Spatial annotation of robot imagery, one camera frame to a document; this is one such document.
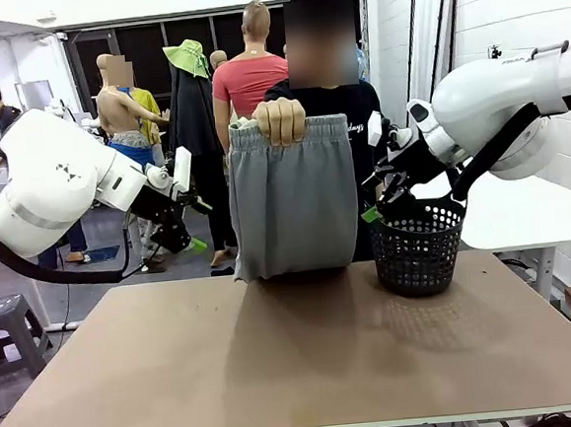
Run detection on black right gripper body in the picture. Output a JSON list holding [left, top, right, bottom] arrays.
[[372, 148, 456, 190]]

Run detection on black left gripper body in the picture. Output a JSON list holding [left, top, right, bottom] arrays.
[[129, 180, 206, 257]]

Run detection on black perforated plastic basket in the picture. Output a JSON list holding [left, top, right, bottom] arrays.
[[367, 192, 473, 303]]

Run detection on grey training pants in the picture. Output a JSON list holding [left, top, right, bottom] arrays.
[[220, 110, 364, 285]]

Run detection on person's right hand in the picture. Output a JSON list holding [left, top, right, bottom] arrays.
[[250, 96, 310, 151]]

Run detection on blue floor cloth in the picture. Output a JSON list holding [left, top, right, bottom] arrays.
[[88, 244, 123, 264]]

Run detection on mannequin in black coat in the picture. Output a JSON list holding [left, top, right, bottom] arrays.
[[161, 54, 244, 271]]

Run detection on half mannequin in dark jeans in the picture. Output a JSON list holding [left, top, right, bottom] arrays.
[[34, 221, 94, 271]]

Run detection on person in black T-shirt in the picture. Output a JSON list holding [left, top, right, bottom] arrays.
[[216, 0, 408, 427]]

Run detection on mannequin in yellow shirt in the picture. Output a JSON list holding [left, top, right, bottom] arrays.
[[129, 82, 177, 168]]

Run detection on bare-chested mannequin blue wrap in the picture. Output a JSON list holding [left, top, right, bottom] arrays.
[[93, 47, 185, 278]]

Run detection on mannequin in floral blue shirt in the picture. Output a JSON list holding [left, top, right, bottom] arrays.
[[354, 40, 373, 86]]

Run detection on mannequin in red crop top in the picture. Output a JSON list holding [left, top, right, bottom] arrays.
[[204, 0, 295, 157]]

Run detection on small bald mannequin head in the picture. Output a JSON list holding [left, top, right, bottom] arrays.
[[208, 49, 230, 77]]

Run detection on green floppy hat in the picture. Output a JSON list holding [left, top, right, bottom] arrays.
[[161, 36, 213, 84]]

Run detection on white framed monitor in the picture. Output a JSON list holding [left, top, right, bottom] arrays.
[[13, 78, 57, 115]]

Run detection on grey plastic stool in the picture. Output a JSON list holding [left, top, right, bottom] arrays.
[[0, 291, 58, 393]]

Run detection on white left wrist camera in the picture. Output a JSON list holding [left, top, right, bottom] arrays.
[[168, 145, 197, 194]]

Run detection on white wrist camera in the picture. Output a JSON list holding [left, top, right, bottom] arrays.
[[168, 145, 197, 194], [364, 107, 388, 150]]

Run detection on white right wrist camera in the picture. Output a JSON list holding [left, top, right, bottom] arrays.
[[364, 107, 388, 150]]

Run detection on black sleeved right arm cable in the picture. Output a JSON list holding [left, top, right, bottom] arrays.
[[443, 93, 571, 202]]

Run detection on black sleeved arm cable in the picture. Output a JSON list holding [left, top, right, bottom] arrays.
[[0, 215, 134, 293], [443, 93, 571, 202]]

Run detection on black wall pipe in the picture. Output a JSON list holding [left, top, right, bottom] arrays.
[[425, 0, 469, 80], [393, 0, 450, 116]]

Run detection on black sleeved left arm cable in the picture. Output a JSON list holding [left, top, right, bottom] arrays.
[[0, 215, 134, 293]]

